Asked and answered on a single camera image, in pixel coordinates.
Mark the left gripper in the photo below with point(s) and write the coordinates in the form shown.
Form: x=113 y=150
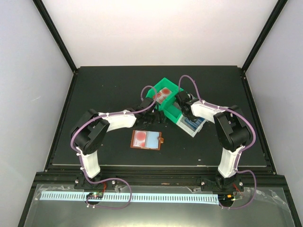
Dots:
x=157 y=120

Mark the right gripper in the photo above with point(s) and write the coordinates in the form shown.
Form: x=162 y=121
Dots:
x=192 y=117

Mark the green bin with black cards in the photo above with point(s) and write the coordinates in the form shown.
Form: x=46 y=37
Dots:
x=172 y=110

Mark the white bin with blue cards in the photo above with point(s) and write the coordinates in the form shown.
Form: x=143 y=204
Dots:
x=187 y=129

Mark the brown leather card holder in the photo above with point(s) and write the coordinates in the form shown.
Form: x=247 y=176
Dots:
x=153 y=141

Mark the green bin with red cards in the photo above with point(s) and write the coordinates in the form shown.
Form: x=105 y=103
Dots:
x=160 y=85

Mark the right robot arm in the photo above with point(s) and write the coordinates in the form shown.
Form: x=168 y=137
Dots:
x=232 y=130

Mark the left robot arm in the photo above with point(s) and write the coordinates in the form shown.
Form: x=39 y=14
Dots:
x=88 y=133

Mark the blue card stack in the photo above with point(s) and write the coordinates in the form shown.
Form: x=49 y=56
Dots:
x=193 y=125

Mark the red card stack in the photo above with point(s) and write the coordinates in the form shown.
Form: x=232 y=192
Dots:
x=162 y=95

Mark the right circuit board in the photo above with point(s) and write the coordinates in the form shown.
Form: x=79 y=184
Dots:
x=231 y=197

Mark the circuit board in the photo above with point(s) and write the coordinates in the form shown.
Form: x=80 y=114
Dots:
x=94 y=196
x=231 y=197

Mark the left circuit board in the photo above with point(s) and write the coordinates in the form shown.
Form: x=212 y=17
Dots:
x=94 y=196

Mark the white slotted cable duct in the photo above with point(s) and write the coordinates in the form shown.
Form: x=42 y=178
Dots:
x=133 y=197

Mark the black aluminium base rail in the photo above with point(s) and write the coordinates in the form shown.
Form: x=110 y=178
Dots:
x=204 y=177

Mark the right black frame post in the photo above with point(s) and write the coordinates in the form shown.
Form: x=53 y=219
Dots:
x=275 y=13

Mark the black frame post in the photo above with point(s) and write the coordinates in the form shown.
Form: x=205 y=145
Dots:
x=275 y=13
x=55 y=34

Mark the left black frame post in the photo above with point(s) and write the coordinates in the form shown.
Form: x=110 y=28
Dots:
x=55 y=34

